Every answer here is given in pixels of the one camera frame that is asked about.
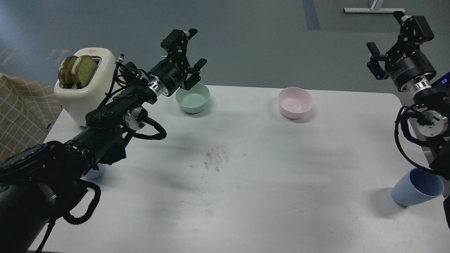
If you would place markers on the toast slice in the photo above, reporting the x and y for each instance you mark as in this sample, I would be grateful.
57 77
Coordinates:
82 71
65 72

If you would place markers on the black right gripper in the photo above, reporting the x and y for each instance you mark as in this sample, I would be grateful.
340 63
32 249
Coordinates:
404 61

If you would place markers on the left toast slice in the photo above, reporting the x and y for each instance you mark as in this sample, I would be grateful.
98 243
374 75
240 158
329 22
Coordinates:
65 72

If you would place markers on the mint green bowl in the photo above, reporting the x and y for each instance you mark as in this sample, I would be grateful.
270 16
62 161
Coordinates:
195 100

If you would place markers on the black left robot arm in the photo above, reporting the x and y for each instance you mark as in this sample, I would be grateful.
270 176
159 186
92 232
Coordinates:
44 182

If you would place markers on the blue cup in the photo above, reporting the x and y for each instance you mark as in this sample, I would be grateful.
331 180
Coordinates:
417 187
96 174

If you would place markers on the pink bowl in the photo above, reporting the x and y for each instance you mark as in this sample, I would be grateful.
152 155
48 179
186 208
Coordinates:
294 102

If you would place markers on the cream white toaster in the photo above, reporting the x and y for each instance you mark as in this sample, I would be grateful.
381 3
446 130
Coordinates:
79 102

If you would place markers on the beige checkered cloth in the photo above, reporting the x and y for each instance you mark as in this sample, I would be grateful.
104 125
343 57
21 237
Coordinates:
28 109

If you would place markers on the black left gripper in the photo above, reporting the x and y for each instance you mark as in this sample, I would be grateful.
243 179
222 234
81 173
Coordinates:
174 71

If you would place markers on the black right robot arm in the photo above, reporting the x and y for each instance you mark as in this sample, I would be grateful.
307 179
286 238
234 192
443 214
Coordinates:
425 122

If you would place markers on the right toast slice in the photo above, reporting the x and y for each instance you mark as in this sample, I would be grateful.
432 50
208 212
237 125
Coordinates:
82 71

